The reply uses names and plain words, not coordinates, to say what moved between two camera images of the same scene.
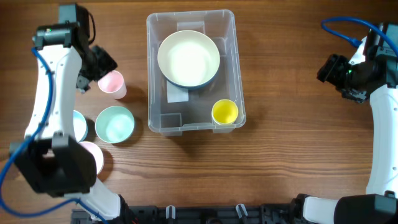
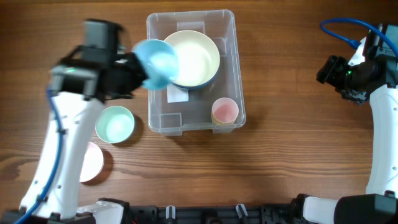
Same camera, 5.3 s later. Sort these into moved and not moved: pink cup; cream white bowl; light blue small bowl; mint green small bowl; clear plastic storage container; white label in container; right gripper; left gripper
Moved: pink cup; left gripper; light blue small bowl
Not moved: clear plastic storage container; cream white bowl; mint green small bowl; white label in container; right gripper
